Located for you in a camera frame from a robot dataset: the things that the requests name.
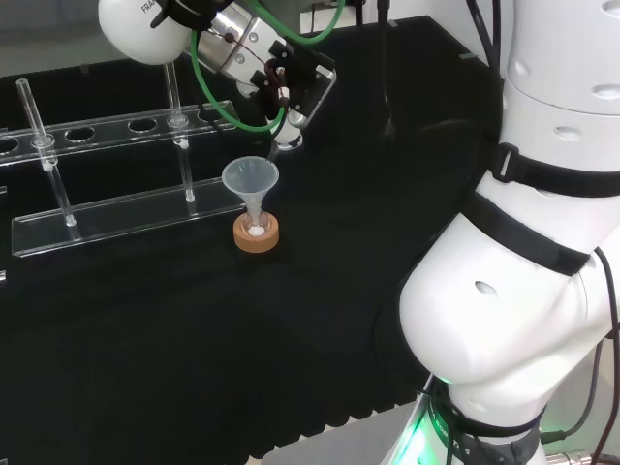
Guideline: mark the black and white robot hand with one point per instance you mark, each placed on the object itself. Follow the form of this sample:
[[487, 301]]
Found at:
[[289, 136]]

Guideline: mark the translucent plastic funnel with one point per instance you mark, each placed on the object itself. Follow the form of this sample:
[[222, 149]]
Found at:
[[249, 176]]

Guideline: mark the small round-bottom glass flask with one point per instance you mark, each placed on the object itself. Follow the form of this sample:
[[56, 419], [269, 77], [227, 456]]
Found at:
[[256, 228]]

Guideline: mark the clear acrylic funnel stand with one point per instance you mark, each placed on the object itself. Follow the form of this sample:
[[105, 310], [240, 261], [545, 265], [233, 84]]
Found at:
[[121, 218]]

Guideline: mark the black bench cloth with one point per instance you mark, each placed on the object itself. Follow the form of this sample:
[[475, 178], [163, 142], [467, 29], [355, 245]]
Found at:
[[194, 339]]

